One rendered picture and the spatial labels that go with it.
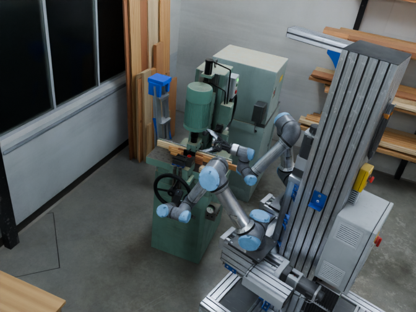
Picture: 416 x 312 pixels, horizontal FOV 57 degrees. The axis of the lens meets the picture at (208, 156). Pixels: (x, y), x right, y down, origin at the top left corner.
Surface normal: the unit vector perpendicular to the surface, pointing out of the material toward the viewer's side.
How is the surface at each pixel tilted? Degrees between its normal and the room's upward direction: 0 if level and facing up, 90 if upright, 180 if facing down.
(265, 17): 90
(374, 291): 0
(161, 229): 90
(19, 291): 0
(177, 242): 90
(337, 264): 90
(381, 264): 0
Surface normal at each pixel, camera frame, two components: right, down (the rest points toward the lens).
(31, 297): 0.12, -0.83
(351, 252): -0.61, 0.36
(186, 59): -0.38, 0.46
